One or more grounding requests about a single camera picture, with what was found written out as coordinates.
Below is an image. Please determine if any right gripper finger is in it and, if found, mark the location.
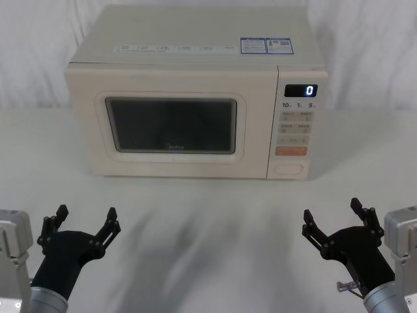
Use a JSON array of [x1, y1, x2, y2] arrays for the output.
[[302, 209, 335, 261], [350, 197, 385, 248]]

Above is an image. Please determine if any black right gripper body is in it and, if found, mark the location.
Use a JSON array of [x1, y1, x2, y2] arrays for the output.
[[320, 226, 396, 295]]

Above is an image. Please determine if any thin cable with silver plug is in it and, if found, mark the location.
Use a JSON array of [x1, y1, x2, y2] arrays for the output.
[[336, 281, 366, 298]]

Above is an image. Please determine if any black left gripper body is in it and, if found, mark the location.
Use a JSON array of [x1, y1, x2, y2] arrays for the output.
[[31, 230, 106, 299]]

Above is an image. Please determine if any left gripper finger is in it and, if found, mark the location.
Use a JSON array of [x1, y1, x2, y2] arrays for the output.
[[89, 207, 122, 259], [36, 204, 69, 252]]

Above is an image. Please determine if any white table cloth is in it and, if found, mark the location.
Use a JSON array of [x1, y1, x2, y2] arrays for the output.
[[0, 103, 417, 313]]

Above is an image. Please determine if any cream microwave oven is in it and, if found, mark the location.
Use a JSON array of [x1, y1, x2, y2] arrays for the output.
[[63, 3, 329, 180]]

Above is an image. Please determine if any white curtain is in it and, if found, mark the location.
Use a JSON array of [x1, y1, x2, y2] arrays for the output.
[[0, 0, 417, 113]]

